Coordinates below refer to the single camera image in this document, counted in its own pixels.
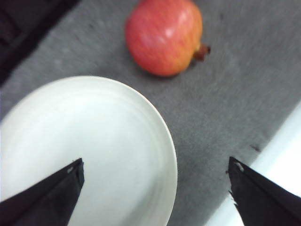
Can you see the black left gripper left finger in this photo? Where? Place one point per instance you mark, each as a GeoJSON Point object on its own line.
{"type": "Point", "coordinates": [48, 204]}

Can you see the white plate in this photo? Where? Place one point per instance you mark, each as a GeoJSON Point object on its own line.
{"type": "Point", "coordinates": [128, 154]}

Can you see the red-orange pomegranate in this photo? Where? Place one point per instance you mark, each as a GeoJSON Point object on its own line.
{"type": "Point", "coordinates": [164, 35]}

